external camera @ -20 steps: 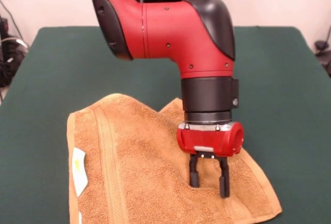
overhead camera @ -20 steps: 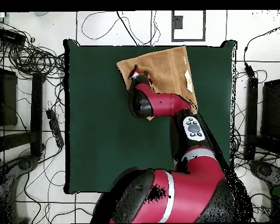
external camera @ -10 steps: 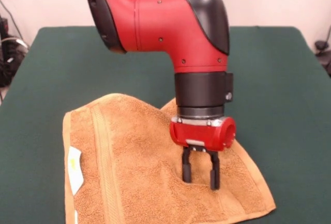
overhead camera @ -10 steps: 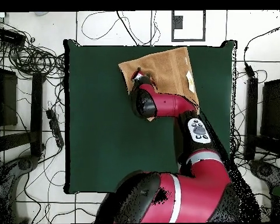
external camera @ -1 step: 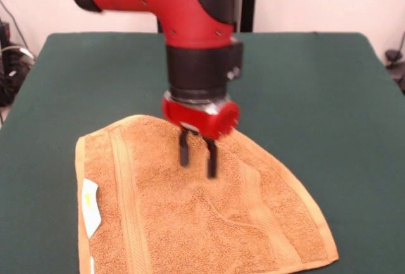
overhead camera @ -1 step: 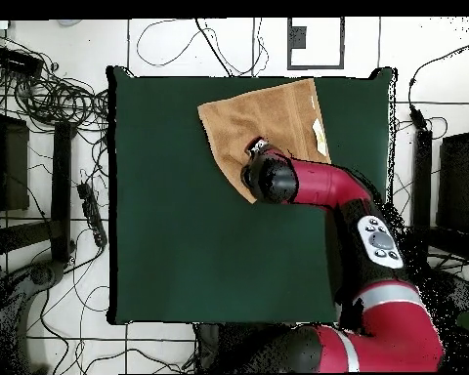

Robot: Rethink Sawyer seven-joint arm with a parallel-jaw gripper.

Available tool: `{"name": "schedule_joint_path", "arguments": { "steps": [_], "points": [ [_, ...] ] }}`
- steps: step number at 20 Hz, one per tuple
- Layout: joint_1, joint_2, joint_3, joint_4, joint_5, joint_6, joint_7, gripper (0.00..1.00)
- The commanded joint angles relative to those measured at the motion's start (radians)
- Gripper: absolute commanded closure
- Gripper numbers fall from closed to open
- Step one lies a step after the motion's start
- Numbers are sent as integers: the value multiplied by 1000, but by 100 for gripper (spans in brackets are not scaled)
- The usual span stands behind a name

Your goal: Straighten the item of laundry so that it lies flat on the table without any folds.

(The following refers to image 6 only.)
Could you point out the grey floor hatch frame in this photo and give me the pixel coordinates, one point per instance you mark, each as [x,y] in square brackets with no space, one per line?
[297,37]

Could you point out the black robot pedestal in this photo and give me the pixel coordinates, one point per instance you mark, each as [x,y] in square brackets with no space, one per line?
[211,347]

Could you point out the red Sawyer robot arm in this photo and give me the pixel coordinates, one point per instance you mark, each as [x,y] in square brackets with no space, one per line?
[328,183]

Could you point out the black metal frame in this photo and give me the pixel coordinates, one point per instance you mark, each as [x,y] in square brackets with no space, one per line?
[422,187]
[61,187]

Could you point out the black rectangular box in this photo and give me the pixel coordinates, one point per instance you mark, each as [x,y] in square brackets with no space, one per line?
[17,62]

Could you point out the dark green table cloth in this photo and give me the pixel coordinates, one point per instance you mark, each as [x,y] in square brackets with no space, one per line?
[199,254]

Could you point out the black power strip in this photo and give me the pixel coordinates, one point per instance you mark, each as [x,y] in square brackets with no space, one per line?
[92,213]

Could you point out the tan terry towel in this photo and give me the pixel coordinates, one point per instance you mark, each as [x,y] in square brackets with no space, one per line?
[258,117]

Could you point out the grey stand base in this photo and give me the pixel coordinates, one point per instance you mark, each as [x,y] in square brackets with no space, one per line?
[43,275]
[459,291]

